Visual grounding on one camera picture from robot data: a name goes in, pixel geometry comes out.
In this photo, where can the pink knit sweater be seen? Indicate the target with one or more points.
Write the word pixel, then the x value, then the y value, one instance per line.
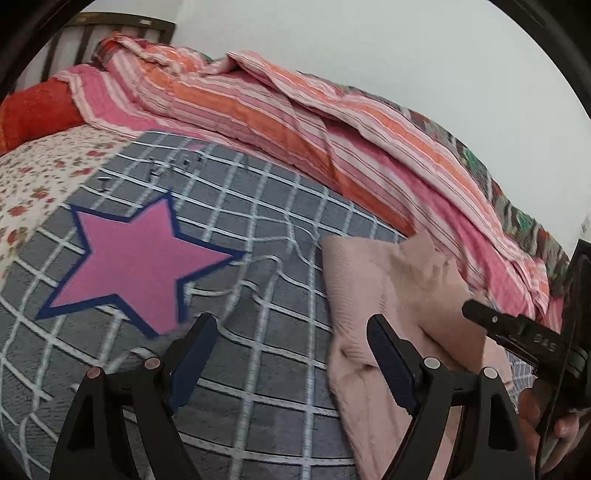
pixel 420 292

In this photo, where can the red embroidered pillow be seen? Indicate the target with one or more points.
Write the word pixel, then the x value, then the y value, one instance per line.
pixel 38 111

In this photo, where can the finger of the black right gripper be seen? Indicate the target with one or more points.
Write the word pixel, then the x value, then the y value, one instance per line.
pixel 498 325

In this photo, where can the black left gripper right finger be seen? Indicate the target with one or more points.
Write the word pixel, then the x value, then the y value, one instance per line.
pixel 489 443

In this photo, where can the pink orange striped quilt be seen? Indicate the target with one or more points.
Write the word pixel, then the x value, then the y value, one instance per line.
pixel 392 161

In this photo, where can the grey grid star blanket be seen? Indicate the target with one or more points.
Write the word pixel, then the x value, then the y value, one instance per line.
pixel 262 408

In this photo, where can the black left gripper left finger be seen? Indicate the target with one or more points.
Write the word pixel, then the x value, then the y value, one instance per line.
pixel 93 443

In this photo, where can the dark wooden headboard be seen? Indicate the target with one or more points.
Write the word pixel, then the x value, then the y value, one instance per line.
pixel 75 43

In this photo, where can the floral bed sheet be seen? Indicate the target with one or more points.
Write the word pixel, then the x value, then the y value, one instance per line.
pixel 39 175

